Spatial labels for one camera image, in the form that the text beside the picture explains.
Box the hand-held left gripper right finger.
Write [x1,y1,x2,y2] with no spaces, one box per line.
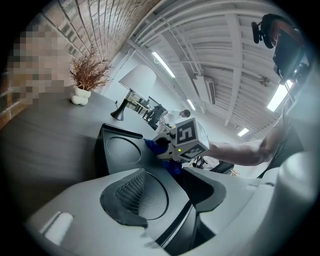
[183,166,266,238]

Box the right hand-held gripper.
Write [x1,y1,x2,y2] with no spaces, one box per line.
[151,117,210,163]

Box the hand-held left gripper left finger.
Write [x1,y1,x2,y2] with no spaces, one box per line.
[25,167,166,256]

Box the blue cloth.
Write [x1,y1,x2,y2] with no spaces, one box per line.
[143,138,185,177]

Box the black box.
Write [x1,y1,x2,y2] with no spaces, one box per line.
[94,123,216,252]

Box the person's right forearm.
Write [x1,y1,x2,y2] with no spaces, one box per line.
[207,119,286,167]

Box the white ceiling air conditioner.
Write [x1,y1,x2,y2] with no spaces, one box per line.
[193,76,216,105]

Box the white shade table lamp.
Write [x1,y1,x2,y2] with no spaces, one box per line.
[110,64,157,122]

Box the dried plant in white vase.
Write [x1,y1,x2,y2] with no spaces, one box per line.
[69,44,113,107]

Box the person's grey t-shirt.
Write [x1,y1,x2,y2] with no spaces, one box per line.
[284,62,320,156]

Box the person's head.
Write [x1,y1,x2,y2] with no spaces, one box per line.
[262,13,301,46]

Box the black head camera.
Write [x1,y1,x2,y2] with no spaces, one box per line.
[251,13,276,50]

